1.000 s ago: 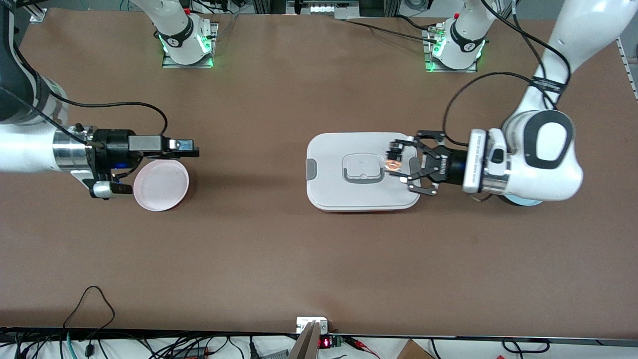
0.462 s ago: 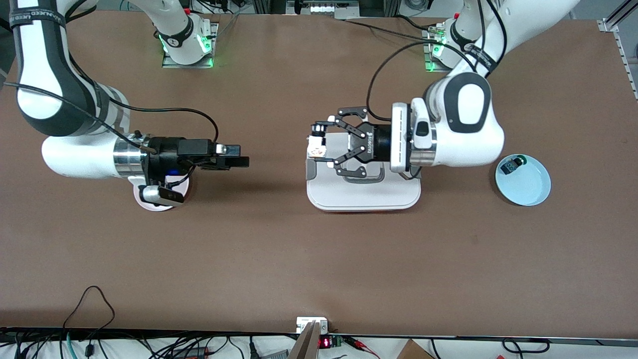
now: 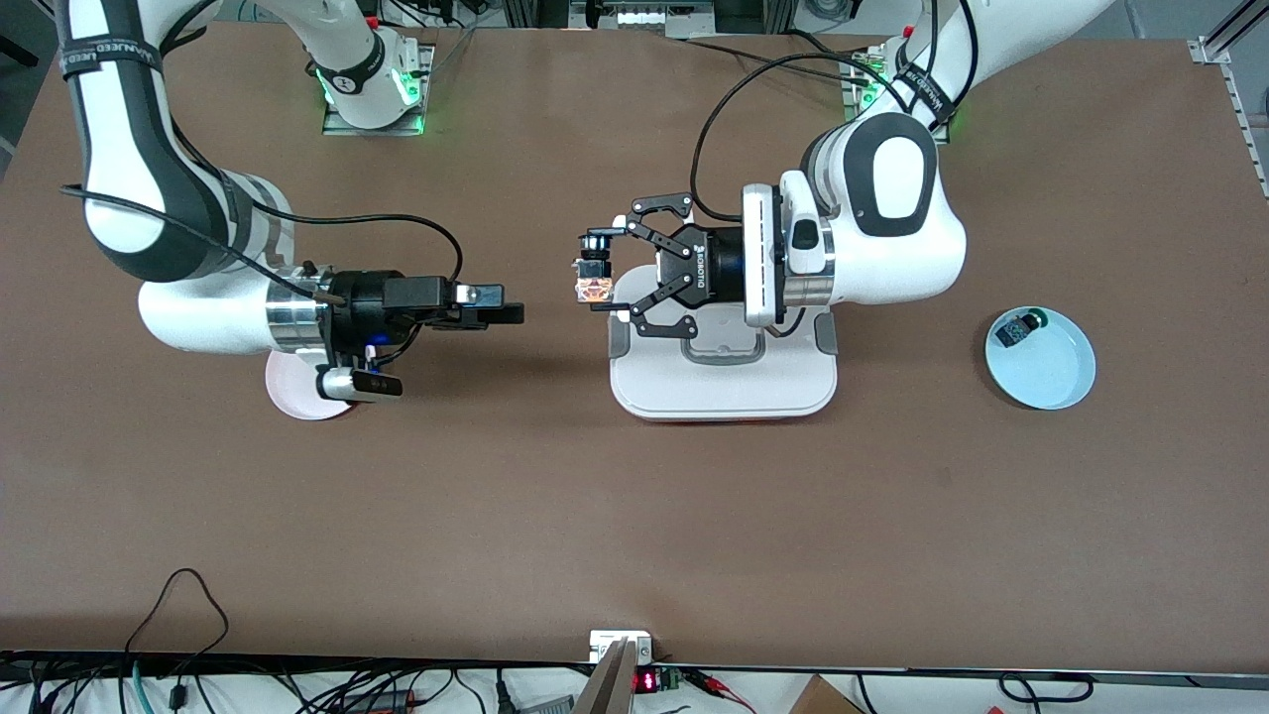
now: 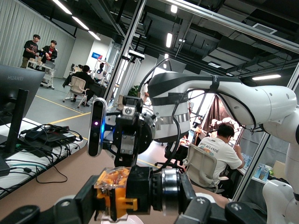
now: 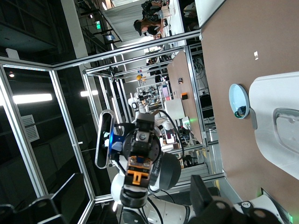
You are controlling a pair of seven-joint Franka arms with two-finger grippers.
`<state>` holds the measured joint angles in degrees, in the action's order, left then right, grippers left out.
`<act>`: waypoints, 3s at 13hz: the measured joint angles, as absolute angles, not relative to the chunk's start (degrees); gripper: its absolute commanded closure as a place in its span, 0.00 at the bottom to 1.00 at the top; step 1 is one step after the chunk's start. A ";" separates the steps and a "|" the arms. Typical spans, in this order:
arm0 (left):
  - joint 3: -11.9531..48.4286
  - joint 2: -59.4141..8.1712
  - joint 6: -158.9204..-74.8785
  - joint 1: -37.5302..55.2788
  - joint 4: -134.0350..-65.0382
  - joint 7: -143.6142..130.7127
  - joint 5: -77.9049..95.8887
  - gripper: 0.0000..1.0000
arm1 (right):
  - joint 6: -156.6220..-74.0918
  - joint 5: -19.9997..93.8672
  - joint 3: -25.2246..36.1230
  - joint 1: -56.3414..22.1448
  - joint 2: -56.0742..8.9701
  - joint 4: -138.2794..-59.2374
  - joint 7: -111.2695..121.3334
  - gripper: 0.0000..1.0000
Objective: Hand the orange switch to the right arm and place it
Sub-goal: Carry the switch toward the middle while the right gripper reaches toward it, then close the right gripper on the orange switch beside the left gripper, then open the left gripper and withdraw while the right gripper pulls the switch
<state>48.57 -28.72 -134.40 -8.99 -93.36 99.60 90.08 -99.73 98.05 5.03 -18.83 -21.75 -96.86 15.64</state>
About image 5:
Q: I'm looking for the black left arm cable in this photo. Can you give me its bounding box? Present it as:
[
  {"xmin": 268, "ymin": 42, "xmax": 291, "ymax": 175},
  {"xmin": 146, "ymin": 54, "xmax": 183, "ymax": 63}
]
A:
[{"xmin": 157, "ymin": 109, "xmax": 185, "ymax": 161}]

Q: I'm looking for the dark-haired seated person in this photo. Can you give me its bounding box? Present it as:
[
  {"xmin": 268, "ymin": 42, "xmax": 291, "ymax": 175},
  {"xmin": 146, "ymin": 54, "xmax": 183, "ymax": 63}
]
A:
[{"xmin": 133, "ymin": 18, "xmax": 164, "ymax": 38}]

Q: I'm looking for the green push-button switch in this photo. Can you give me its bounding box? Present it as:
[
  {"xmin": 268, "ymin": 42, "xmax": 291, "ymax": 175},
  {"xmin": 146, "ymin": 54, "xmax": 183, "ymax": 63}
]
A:
[{"xmin": 234, "ymin": 105, "xmax": 247, "ymax": 119}]

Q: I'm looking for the white background box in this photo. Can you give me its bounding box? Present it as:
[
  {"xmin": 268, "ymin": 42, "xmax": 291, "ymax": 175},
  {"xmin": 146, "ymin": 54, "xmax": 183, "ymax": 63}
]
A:
[{"xmin": 164, "ymin": 98, "xmax": 185, "ymax": 120}]

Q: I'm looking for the brown background table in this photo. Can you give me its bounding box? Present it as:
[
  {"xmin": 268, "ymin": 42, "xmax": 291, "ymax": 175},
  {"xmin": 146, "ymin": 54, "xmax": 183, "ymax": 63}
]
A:
[{"xmin": 166, "ymin": 50, "xmax": 203, "ymax": 147}]

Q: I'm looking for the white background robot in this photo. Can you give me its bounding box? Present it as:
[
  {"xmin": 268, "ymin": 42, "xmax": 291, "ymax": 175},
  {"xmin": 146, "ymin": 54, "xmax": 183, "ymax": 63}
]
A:
[{"xmin": 127, "ymin": 92, "xmax": 141, "ymax": 117}]

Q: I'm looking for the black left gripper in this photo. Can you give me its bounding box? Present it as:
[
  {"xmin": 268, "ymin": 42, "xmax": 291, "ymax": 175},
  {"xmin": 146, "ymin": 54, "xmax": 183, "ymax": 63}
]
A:
[{"xmin": 120, "ymin": 112, "xmax": 162, "ymax": 209}]

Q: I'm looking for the long ceiling lamp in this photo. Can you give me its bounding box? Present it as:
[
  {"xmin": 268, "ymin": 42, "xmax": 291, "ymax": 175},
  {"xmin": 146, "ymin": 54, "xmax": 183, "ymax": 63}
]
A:
[{"xmin": 12, "ymin": 93, "xmax": 53, "ymax": 105}]

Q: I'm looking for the blue wrist camera bracket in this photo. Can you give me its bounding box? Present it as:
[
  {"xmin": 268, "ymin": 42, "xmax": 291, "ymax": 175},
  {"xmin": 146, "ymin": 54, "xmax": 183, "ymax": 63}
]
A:
[{"xmin": 108, "ymin": 132, "xmax": 123, "ymax": 154}]

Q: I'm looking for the aluminium frame structure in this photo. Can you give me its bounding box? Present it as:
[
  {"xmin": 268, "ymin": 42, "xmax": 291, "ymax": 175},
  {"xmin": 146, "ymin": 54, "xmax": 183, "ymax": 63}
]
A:
[{"xmin": 0, "ymin": 29, "xmax": 226, "ymax": 206}]

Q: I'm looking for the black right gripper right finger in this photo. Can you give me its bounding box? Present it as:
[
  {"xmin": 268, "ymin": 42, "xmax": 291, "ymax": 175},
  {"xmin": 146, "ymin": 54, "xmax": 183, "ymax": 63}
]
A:
[{"xmin": 186, "ymin": 175, "xmax": 283, "ymax": 224}]

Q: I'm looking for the white vent grille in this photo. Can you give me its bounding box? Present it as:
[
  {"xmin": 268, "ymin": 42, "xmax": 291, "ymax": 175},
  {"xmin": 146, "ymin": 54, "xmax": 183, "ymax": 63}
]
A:
[{"xmin": 20, "ymin": 114, "xmax": 40, "ymax": 143}]

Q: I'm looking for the light blue round plate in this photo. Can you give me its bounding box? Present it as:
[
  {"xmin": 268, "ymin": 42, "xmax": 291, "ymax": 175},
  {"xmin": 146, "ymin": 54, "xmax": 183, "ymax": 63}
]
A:
[{"xmin": 228, "ymin": 83, "xmax": 250, "ymax": 120}]

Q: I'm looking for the white lidded storage box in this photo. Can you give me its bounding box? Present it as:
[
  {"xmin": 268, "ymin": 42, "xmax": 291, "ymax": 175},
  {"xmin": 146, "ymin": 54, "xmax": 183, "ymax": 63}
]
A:
[{"xmin": 248, "ymin": 71, "xmax": 299, "ymax": 181}]

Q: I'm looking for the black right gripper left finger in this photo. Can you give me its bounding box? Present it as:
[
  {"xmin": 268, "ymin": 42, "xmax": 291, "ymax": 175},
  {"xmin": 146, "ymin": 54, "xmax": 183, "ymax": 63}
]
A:
[{"xmin": 0, "ymin": 173, "xmax": 91, "ymax": 224}]

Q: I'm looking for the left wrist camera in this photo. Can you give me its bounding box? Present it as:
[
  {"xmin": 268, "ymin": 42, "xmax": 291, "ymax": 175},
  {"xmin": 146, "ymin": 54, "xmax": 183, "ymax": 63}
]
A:
[{"xmin": 95, "ymin": 109, "xmax": 115, "ymax": 169}]

